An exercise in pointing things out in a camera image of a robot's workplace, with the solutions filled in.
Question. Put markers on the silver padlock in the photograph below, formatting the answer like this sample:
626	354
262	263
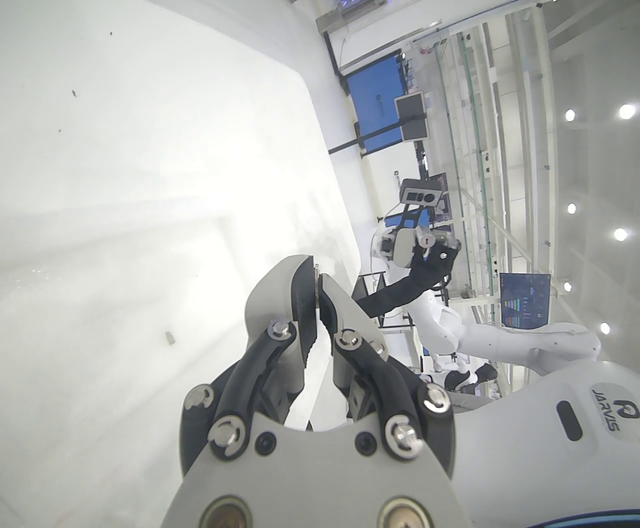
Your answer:
429	241

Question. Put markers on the grey monitor on stand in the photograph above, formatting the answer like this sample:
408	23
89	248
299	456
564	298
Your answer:
412	116

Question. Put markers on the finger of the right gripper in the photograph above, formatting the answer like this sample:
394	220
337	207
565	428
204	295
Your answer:
404	247

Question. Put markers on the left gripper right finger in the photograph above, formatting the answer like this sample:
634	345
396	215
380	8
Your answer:
357	325

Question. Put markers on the robot body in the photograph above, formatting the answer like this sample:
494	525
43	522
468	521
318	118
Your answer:
545	445

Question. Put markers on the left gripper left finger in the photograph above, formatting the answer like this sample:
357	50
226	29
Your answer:
272	295

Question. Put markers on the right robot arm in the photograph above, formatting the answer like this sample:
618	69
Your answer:
500	342

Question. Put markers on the blue partition panel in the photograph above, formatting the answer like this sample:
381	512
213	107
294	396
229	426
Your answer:
372	100

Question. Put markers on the white metal rack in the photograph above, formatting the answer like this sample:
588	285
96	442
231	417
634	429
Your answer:
500	150

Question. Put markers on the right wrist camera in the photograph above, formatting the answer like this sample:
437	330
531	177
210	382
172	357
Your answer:
421	192

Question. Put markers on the screen with coloured charts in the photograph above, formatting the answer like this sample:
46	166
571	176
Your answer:
525	300

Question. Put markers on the small grey scrap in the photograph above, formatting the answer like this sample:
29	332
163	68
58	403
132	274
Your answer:
171	338

